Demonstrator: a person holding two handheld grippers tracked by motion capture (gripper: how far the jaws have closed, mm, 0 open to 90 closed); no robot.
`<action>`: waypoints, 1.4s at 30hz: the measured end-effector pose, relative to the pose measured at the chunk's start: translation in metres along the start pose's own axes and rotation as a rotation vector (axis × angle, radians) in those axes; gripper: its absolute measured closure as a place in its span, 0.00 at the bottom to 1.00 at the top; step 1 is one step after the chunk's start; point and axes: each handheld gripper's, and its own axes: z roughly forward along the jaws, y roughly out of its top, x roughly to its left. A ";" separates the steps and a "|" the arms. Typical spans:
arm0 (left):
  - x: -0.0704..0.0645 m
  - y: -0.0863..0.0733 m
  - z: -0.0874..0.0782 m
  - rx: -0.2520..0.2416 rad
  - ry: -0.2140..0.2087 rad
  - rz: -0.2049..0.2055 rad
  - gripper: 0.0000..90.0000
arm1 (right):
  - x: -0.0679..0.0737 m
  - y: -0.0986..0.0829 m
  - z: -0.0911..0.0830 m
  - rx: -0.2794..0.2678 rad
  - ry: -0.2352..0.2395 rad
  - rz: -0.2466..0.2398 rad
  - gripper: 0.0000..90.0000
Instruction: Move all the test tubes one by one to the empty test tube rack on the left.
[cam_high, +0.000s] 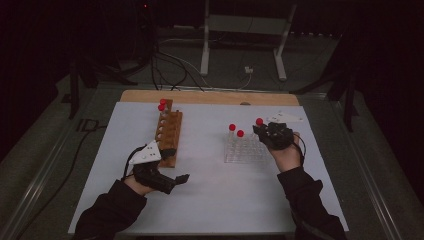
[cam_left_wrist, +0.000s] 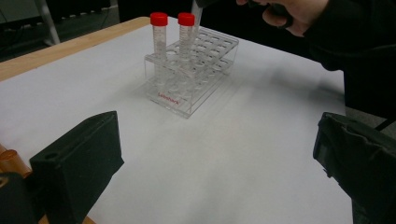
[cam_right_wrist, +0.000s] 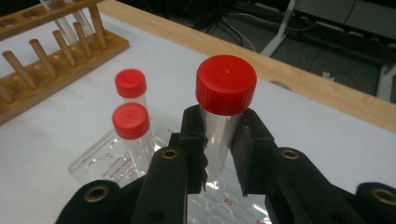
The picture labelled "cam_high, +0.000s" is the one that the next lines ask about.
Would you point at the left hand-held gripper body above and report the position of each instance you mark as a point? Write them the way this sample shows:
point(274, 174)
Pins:
point(148, 155)

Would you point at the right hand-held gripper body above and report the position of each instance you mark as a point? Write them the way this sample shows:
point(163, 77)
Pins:
point(276, 136)

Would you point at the red-capped clear test tube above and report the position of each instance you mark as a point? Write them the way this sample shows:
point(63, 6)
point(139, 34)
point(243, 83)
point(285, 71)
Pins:
point(232, 127)
point(162, 101)
point(240, 133)
point(161, 107)
point(259, 121)

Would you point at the wooden peg tube rack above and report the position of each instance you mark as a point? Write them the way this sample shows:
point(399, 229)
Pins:
point(173, 133)

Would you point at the clear acrylic tube rack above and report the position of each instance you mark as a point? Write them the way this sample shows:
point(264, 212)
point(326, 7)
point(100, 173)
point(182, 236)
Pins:
point(246, 151)

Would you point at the person's right hand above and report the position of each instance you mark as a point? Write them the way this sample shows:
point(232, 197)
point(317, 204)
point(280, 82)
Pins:
point(288, 158)

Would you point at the person's left hand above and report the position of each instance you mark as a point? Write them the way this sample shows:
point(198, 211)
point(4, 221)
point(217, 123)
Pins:
point(140, 188)

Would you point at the white table sheet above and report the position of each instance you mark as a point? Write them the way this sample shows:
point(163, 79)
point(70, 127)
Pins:
point(206, 200)

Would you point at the white plug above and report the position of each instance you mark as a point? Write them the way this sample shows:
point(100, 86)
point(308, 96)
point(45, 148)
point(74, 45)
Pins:
point(248, 70)

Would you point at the black tripod stand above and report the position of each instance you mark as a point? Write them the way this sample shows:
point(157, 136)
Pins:
point(349, 106)
point(74, 93)

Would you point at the white metal stand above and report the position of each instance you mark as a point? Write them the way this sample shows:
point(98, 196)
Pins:
point(205, 50)

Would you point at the metal platform frame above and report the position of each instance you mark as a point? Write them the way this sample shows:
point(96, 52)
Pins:
point(266, 90)

